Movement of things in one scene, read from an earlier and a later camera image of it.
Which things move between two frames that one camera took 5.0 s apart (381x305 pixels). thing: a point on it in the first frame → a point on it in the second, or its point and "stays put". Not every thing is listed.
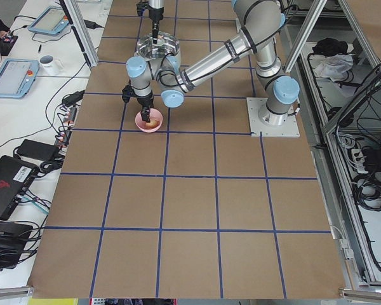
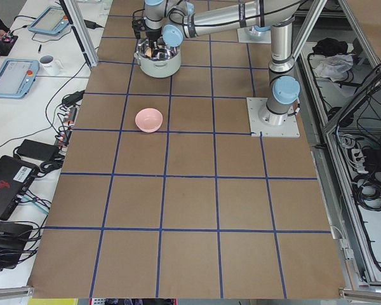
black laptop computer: x=7 y=178 stays put
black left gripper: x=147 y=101 → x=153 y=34
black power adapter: x=39 y=150 stays put
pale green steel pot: x=155 y=53 stays put
